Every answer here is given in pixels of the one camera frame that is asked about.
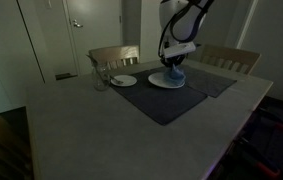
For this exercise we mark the blue cloth towel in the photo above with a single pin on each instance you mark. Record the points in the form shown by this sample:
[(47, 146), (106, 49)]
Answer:
[(176, 77)]

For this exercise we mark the bigger white plate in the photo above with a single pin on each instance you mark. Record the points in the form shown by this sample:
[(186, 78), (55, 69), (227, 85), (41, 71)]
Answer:
[(156, 80)]

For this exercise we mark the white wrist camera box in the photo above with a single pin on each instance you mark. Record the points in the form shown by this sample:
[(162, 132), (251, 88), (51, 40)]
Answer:
[(179, 50)]

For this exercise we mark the clear drinking glass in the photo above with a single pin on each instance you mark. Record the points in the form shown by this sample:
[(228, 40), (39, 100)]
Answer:
[(100, 81)]

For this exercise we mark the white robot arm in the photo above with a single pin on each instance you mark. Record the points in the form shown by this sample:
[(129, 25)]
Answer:
[(187, 23)]

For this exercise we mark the metal spoon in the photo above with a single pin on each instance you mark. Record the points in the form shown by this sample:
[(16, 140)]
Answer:
[(117, 81)]

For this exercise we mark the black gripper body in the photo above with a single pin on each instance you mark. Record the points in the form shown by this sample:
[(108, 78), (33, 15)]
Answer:
[(172, 61)]

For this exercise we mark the red bar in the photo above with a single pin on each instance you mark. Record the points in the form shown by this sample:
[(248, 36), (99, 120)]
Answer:
[(281, 126)]

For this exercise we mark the small dark placemat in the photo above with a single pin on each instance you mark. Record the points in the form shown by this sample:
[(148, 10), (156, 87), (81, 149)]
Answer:
[(207, 81)]

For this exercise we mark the white door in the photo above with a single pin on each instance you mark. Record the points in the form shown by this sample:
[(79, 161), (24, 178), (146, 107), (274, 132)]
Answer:
[(94, 36)]

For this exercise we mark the smaller white plate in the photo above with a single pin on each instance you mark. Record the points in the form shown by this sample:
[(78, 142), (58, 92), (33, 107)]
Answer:
[(129, 80)]

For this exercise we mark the large dark placemat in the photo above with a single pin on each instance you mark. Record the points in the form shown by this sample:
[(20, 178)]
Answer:
[(157, 103)]

